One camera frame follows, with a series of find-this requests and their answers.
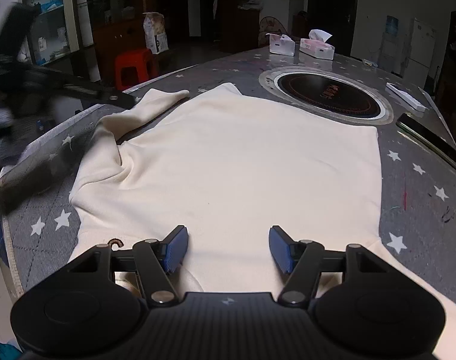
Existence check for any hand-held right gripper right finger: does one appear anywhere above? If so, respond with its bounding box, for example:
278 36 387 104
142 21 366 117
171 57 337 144
268 225 391 307

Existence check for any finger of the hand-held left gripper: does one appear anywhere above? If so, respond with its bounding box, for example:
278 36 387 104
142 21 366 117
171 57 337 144
40 69 136 110

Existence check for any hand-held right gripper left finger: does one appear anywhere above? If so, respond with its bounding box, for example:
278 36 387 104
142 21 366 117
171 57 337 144
67 225 190 306

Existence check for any cream sweater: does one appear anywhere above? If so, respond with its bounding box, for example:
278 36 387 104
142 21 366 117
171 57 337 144
68 82 456 360

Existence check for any red plastic stool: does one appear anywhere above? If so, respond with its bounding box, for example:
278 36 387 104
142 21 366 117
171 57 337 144
114 49 155 91

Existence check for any glass-door display cabinet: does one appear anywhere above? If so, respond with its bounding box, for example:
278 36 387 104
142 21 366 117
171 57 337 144
20 0 97 68

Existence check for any white paper bag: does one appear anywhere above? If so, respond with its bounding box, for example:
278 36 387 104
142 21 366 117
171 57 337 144
143 12 169 55

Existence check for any grey star-print tablecloth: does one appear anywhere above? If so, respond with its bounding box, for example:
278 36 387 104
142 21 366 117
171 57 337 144
0 47 456 301

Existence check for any round built-in cooktop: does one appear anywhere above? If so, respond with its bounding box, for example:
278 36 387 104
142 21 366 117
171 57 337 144
258 68 394 125

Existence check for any black smartphone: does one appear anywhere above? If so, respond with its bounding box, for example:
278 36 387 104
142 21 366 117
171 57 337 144
396 112 456 171

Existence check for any pink tissue pack near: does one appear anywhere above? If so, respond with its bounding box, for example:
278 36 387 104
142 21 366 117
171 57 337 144
268 33 296 57

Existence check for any white remote control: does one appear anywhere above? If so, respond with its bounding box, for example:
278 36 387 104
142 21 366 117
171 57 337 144
385 82 426 112

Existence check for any pink tissue box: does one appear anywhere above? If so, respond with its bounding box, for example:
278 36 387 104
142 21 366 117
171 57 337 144
299 29 335 61

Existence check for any water dispenser with blue bottle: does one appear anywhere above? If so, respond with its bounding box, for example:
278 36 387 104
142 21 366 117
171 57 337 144
380 15 401 65

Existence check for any dark wooden door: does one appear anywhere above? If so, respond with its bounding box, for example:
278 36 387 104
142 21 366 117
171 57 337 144
306 0 359 57

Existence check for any white refrigerator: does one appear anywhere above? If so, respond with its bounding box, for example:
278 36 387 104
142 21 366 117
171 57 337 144
410 18 437 70

